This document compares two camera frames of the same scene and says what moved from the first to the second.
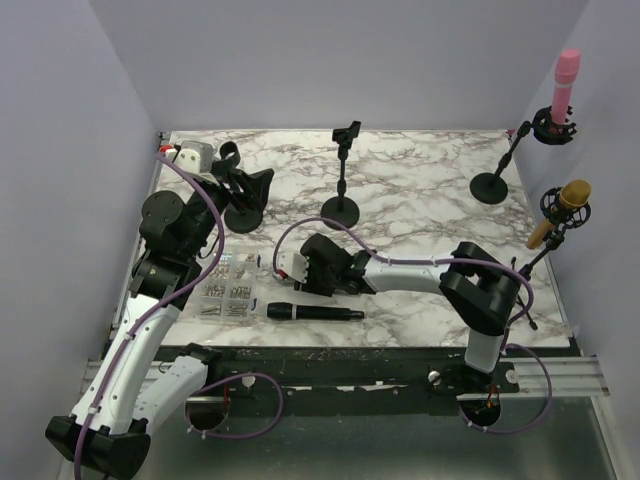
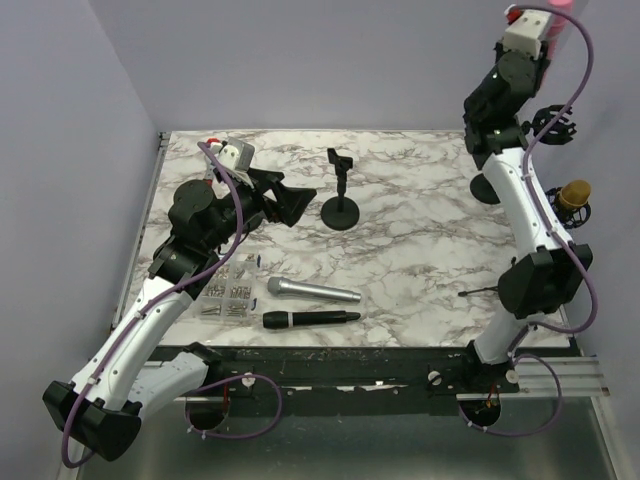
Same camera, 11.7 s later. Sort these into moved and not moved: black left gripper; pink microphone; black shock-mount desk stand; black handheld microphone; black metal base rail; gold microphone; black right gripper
Moved: black right gripper; black handheld microphone; black left gripper; pink microphone
Not moved: black shock-mount desk stand; gold microphone; black metal base rail
